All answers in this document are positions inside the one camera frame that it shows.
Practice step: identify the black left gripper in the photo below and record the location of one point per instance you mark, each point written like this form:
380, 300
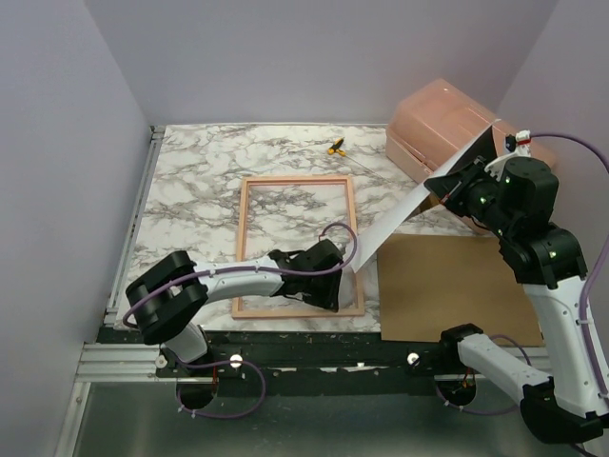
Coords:
328, 301

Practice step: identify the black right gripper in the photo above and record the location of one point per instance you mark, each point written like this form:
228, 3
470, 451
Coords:
454, 186

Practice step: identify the landscape photo print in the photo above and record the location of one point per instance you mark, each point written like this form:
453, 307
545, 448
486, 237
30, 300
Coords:
373, 237

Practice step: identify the pink wooden picture frame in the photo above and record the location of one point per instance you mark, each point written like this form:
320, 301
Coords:
297, 247

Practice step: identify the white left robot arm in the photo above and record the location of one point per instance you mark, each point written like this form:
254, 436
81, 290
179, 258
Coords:
165, 299

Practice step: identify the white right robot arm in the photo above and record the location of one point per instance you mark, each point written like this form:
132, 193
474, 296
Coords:
567, 406

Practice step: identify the pink translucent plastic box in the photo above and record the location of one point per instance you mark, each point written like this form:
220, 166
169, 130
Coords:
432, 124

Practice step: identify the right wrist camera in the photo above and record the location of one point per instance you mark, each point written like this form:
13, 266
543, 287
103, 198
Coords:
517, 145

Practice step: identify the brown frame backing board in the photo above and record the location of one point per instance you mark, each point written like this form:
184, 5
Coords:
430, 283

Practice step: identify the yellow black T-handle hex key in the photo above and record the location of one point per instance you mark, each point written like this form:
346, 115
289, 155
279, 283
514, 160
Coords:
358, 158

